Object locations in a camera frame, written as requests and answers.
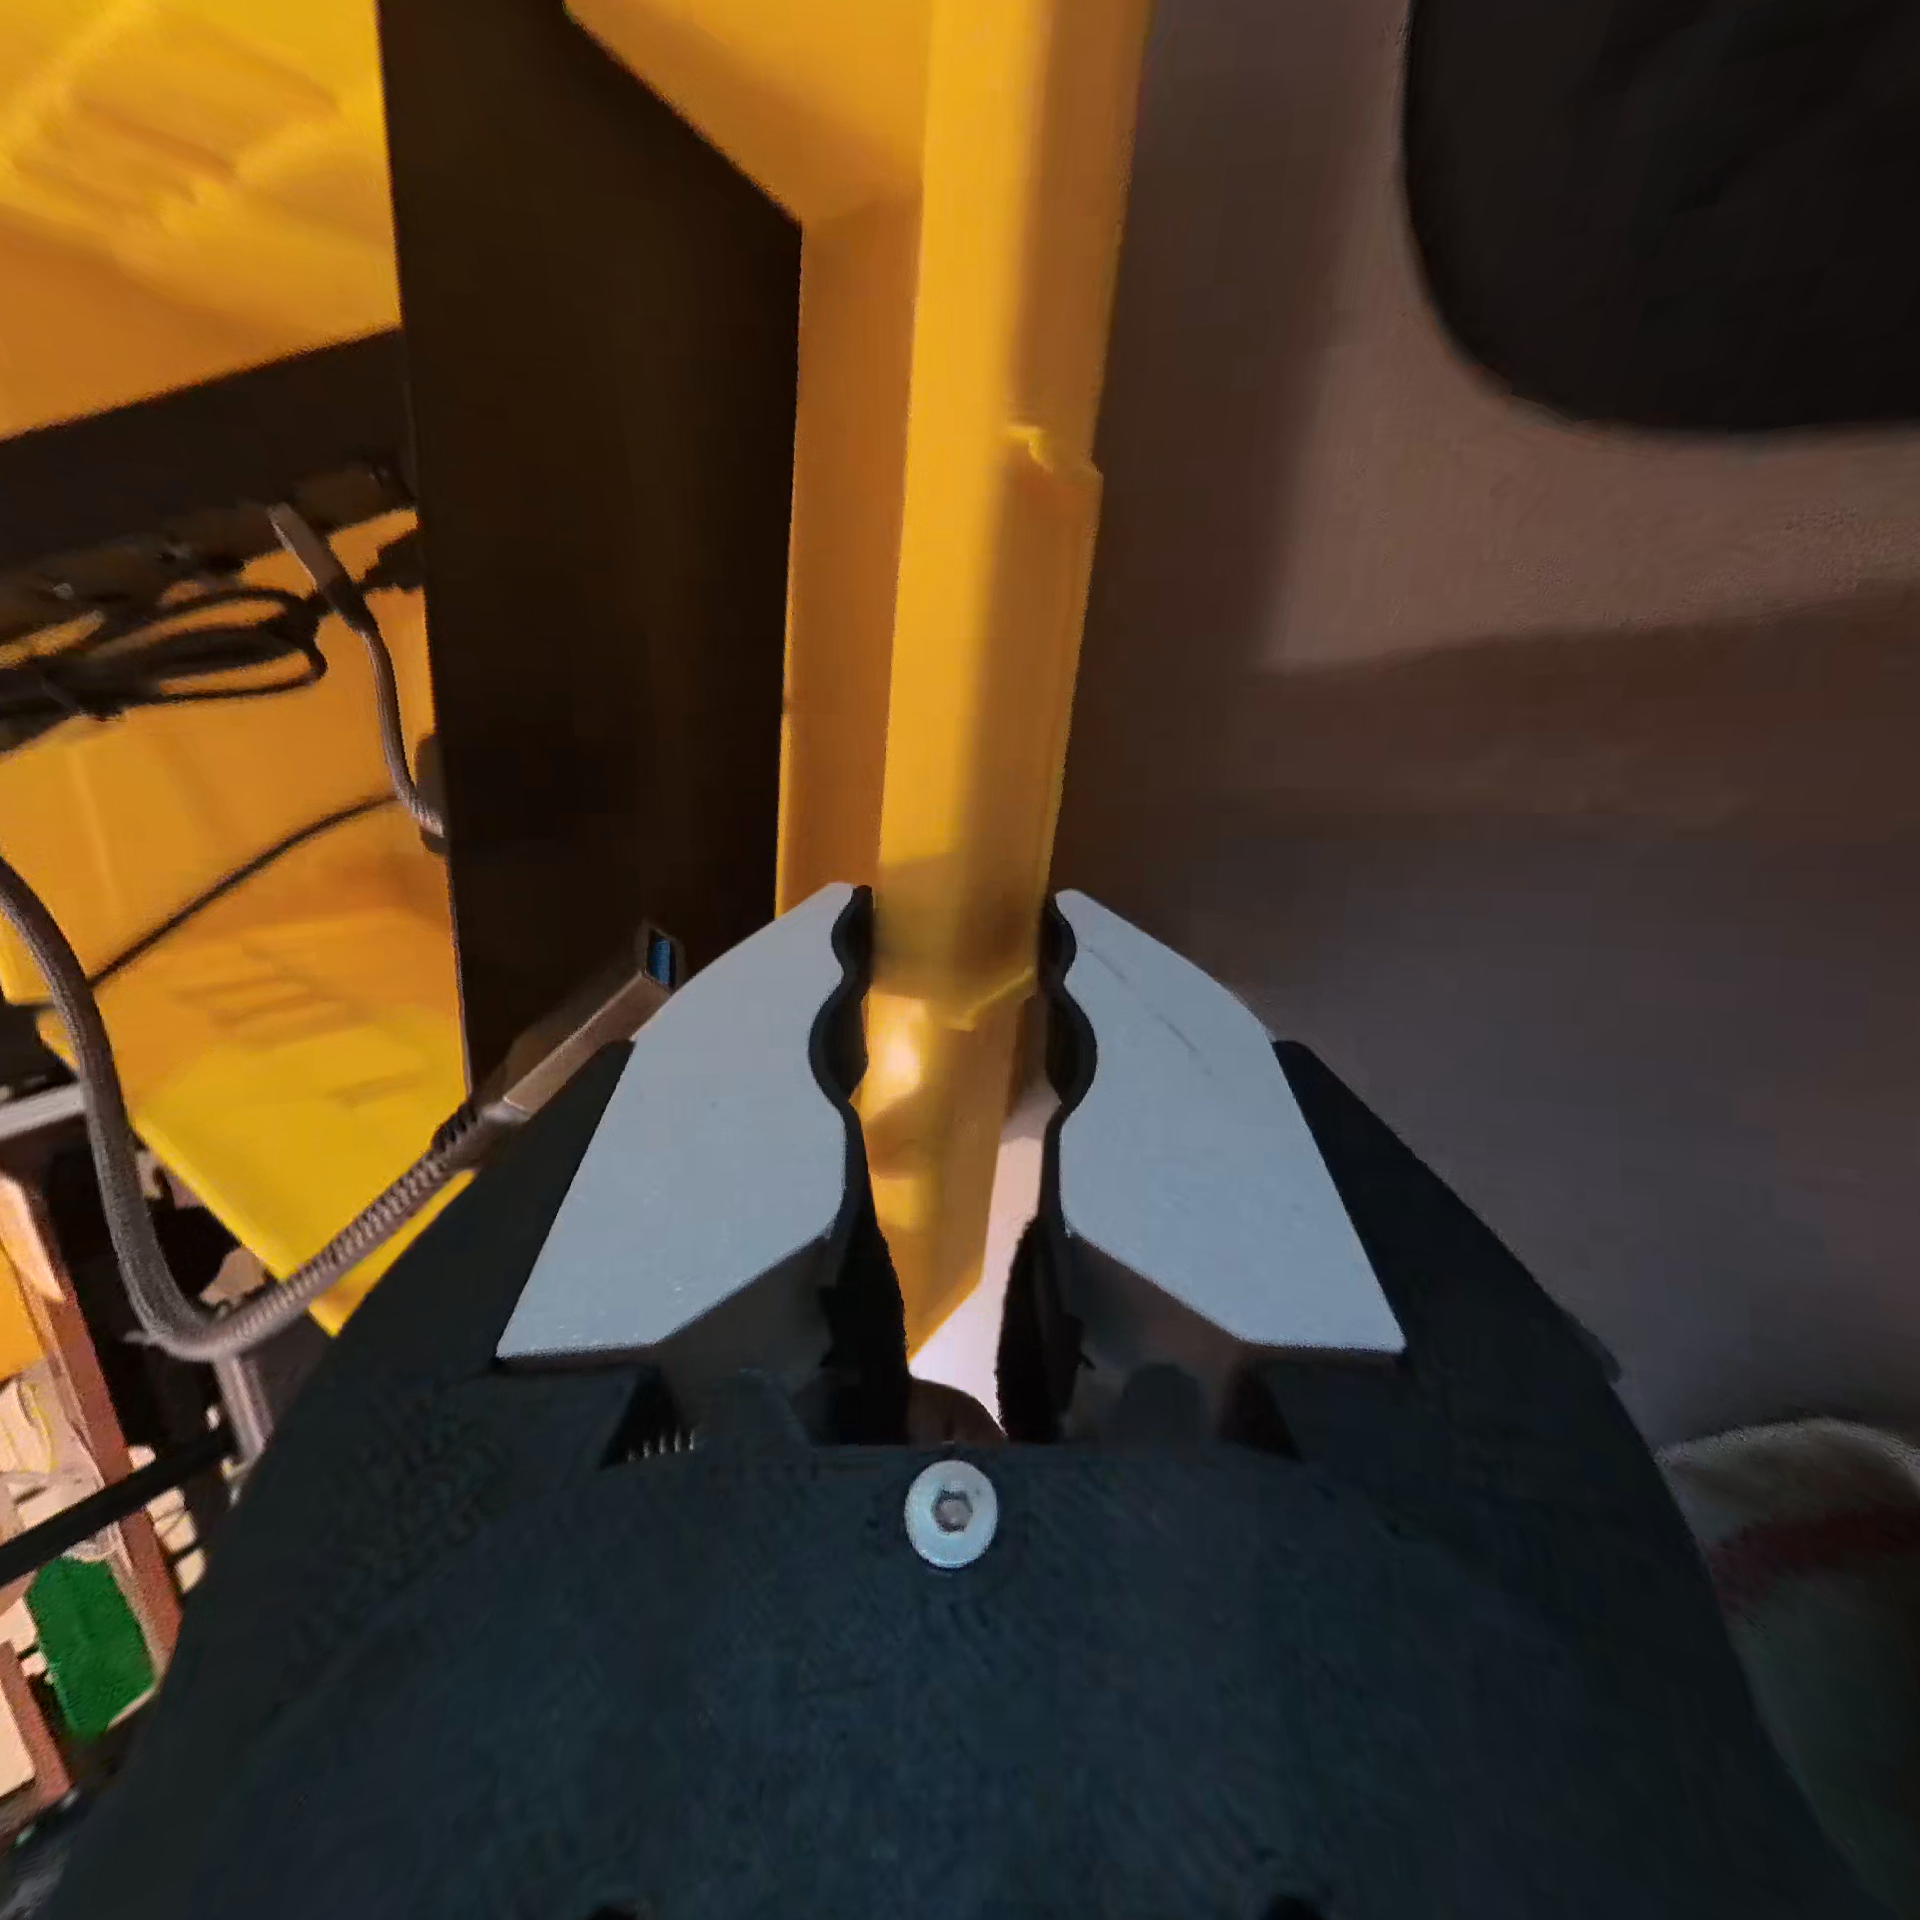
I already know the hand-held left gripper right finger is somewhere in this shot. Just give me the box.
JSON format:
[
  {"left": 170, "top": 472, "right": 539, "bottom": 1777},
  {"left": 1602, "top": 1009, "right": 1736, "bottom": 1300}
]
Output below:
[{"left": 1041, "top": 889, "right": 1408, "bottom": 1361}]

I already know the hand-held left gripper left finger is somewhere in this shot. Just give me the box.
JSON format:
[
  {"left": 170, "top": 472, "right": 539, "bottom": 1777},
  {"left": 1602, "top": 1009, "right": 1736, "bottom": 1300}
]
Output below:
[{"left": 492, "top": 882, "right": 880, "bottom": 1369}]

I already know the yellow plastic bin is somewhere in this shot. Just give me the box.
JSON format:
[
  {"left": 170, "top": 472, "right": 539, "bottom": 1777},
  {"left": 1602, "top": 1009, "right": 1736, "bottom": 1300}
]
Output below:
[{"left": 0, "top": 0, "right": 1156, "bottom": 1343}]

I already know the black long usb hub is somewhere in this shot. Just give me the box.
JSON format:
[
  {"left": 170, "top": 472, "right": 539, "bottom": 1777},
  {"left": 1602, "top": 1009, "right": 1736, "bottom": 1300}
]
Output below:
[{"left": 0, "top": 336, "right": 430, "bottom": 600}]

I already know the black bin divider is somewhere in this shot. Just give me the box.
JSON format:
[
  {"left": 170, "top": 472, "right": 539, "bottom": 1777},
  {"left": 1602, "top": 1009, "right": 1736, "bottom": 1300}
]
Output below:
[{"left": 377, "top": 0, "right": 804, "bottom": 1096}]

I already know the green plastic box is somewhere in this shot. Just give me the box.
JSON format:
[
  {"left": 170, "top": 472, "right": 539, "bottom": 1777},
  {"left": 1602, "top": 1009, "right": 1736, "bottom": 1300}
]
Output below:
[{"left": 27, "top": 1557, "right": 160, "bottom": 1742}]

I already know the black mouse pad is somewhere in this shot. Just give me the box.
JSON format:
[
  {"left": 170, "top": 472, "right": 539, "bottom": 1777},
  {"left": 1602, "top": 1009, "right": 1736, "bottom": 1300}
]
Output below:
[{"left": 1402, "top": 0, "right": 1920, "bottom": 436}]

